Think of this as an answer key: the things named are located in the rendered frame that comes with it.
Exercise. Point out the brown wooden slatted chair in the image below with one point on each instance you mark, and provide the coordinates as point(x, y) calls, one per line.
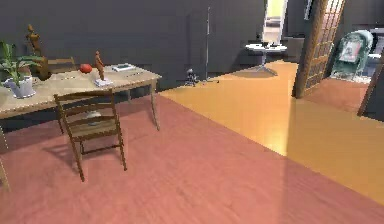
point(93, 124)

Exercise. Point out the green armchair with cushion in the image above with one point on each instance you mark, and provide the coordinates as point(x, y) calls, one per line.
point(353, 51)

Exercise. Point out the red round fruit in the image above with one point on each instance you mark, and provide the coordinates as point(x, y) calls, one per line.
point(85, 68)

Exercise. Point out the small brown wooden figurine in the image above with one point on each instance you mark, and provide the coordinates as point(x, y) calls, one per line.
point(100, 68)

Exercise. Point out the green house plant white pot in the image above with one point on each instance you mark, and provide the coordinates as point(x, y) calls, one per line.
point(18, 75)

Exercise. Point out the thin grey floor lamp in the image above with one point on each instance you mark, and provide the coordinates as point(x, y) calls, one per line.
point(207, 43)

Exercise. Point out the white flat book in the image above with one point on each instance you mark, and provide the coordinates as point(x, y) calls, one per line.
point(123, 67)

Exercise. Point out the light wooden table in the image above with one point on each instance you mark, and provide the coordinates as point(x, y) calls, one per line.
point(66, 87)

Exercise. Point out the brown wooden glazed door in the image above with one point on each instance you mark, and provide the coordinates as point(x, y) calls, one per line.
point(316, 50)

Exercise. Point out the large brown wooden figurine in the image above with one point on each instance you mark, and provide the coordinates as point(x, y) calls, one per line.
point(37, 53)

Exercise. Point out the small dark grey figure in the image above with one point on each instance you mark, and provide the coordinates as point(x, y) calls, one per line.
point(191, 77)

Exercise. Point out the white bowl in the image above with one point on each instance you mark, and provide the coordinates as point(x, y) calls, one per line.
point(93, 115)

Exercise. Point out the white round pedestal table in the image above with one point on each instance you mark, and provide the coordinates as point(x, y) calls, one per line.
point(265, 50)

